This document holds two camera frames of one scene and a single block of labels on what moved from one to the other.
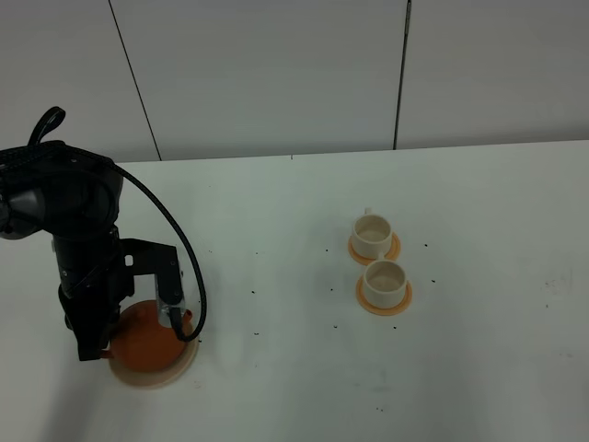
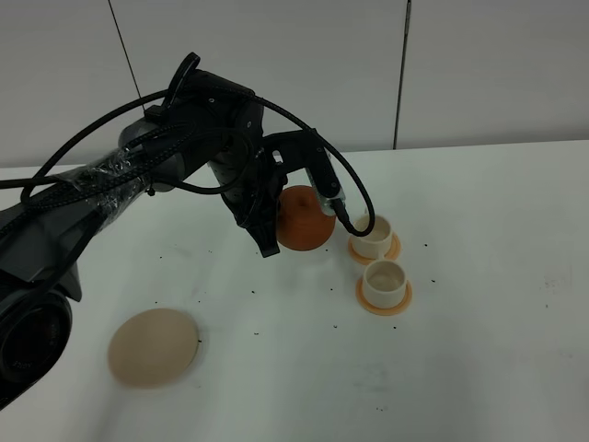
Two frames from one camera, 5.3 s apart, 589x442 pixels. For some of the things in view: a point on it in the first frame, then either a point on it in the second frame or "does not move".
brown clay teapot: [140, 343] -> [301, 222]
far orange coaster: [392, 254] does not move
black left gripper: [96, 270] -> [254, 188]
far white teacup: [372, 235] does not move
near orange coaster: [379, 310] does not move
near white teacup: [385, 284] does not move
